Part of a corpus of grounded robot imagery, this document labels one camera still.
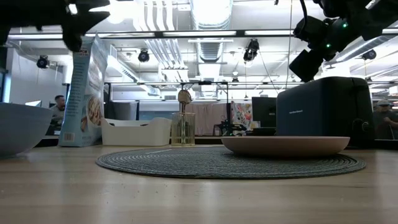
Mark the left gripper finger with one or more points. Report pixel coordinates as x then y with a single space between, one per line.
91 19
93 2

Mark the light blue cinnamon cereal box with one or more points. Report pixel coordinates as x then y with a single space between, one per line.
77 93

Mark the blue bowl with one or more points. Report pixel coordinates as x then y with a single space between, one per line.
21 130

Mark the white plastic bin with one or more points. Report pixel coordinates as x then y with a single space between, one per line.
136 135

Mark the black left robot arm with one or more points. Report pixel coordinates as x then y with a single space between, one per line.
28 15

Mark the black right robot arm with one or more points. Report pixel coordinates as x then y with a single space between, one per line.
367 15

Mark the black ceiling spotlight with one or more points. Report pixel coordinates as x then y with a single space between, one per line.
251 49
42 61
143 56
369 54

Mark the black toaster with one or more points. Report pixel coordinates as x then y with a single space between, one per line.
323 109

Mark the black computer monitor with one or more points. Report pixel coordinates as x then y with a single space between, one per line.
263 112

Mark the person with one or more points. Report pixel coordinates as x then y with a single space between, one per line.
58 107
384 119

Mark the black overhead light beam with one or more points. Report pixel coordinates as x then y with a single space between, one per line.
240 32

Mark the small grey monitor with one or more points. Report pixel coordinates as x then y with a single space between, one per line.
33 103

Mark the colourful patterned cloth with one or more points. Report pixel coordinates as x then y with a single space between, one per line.
241 115

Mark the pink plate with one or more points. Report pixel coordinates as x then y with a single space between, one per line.
286 146

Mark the small black device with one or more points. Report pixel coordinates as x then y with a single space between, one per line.
228 127

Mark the pink cloth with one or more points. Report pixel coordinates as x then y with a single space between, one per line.
208 119

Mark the grey round woven placemat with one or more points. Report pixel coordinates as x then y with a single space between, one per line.
186 162

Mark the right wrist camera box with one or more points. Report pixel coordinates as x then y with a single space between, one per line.
304 29

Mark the silver ceiling duct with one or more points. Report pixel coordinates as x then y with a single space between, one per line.
211 46

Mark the black stand frame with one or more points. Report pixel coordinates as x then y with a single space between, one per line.
205 82

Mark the black aluminium table frame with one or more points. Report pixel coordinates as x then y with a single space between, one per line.
206 140

